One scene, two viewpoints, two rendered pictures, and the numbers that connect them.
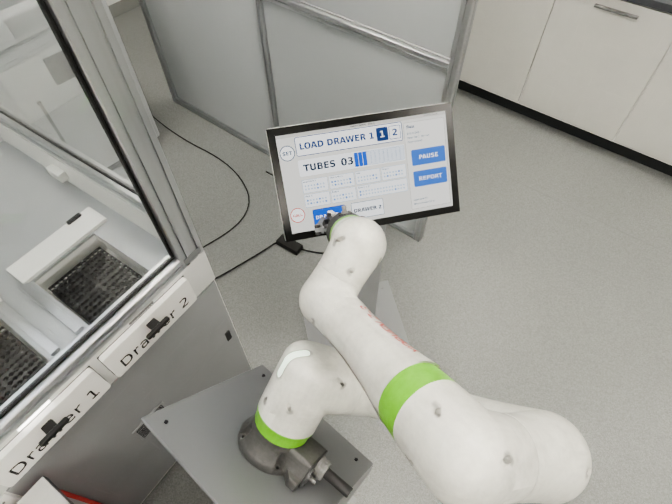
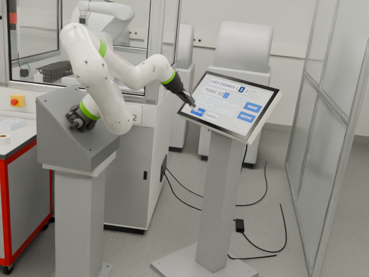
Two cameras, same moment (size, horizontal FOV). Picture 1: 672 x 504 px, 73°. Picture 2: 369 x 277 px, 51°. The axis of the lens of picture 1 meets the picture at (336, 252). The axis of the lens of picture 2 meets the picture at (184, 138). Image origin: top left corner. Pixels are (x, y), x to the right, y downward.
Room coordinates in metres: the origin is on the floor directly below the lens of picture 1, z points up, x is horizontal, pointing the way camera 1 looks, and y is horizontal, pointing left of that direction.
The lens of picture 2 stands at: (-0.29, -1.72, 1.53)
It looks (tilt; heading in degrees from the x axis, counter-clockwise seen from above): 18 degrees down; 59
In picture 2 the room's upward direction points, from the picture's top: 6 degrees clockwise
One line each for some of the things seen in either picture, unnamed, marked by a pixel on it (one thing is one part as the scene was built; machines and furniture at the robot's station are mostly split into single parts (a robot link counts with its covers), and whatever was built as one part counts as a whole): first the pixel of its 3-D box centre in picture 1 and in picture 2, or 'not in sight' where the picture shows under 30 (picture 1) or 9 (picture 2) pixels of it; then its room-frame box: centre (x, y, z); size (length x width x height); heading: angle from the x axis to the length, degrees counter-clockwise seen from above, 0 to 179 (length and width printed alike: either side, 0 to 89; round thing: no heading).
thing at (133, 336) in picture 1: (152, 325); (118, 112); (0.57, 0.50, 0.87); 0.29 x 0.02 x 0.11; 145
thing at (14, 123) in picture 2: not in sight; (12, 123); (-0.02, 0.68, 0.78); 0.12 x 0.08 x 0.04; 40
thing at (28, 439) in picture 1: (51, 425); not in sight; (0.31, 0.68, 0.87); 0.29 x 0.02 x 0.11; 145
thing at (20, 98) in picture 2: not in sight; (17, 100); (0.03, 0.86, 0.88); 0.07 x 0.05 x 0.07; 145
